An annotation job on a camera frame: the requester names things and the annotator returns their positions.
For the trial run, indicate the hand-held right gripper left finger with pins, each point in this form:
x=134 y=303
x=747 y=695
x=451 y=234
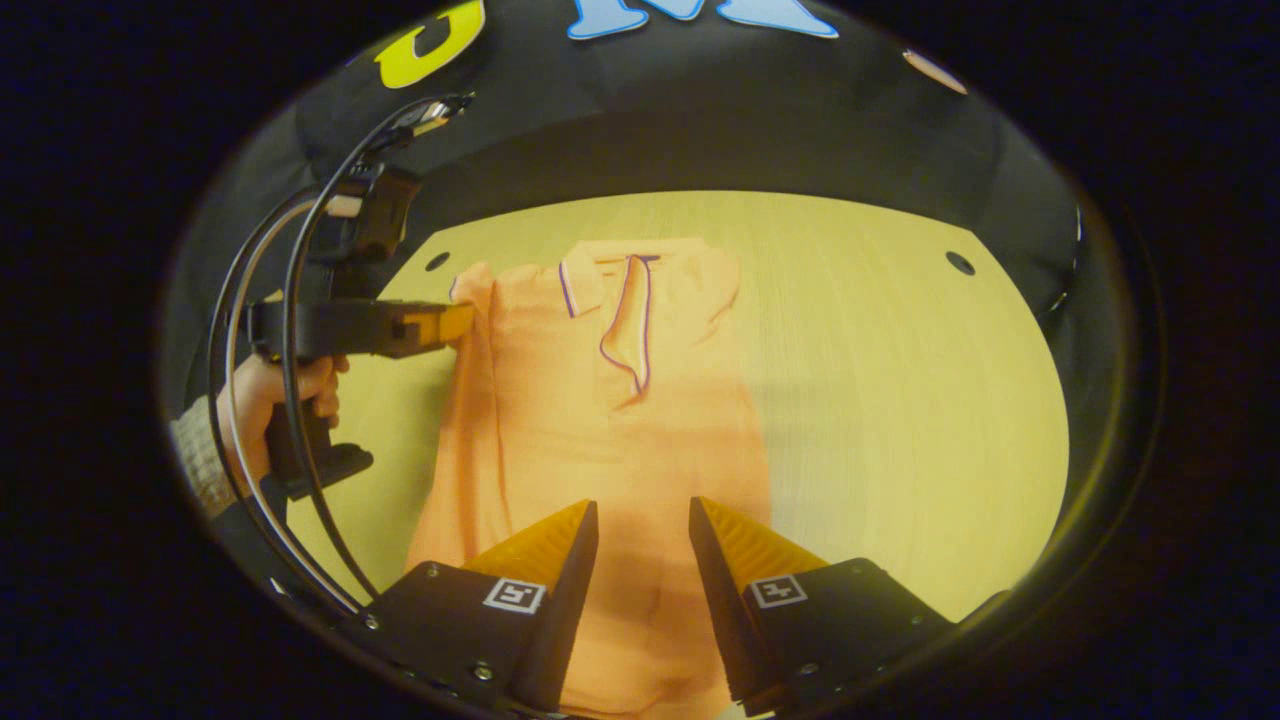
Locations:
x=565 y=610

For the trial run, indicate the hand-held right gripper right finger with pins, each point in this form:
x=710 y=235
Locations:
x=725 y=620

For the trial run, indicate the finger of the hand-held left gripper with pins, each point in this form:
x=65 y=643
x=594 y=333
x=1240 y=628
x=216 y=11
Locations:
x=440 y=322

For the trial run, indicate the orange T-shirt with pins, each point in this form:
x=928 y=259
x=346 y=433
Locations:
x=560 y=420

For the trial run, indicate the black backdrop cloth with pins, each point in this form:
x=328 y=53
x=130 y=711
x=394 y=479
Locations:
x=700 y=120

